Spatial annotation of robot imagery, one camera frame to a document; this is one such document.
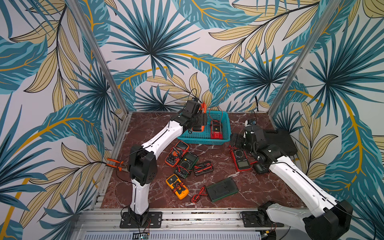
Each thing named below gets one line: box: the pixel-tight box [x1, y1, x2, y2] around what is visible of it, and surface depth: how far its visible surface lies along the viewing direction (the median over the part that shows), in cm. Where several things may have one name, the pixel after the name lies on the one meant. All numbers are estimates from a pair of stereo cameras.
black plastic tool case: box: [264, 129, 298, 156], surface depth 103 cm
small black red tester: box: [193, 161, 214, 176], surface depth 89 cm
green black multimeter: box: [174, 152, 199, 179], surface depth 90 cm
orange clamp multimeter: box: [192, 102, 207, 133], surface depth 87 cm
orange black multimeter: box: [165, 140, 190, 168], surface depth 94 cm
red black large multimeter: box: [229, 146, 252, 172], surface depth 93 cm
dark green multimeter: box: [206, 177, 239, 203], surface depth 82 cm
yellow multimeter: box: [165, 174, 190, 200], surface depth 81 cm
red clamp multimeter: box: [209, 120, 223, 140], surface depth 105 cm
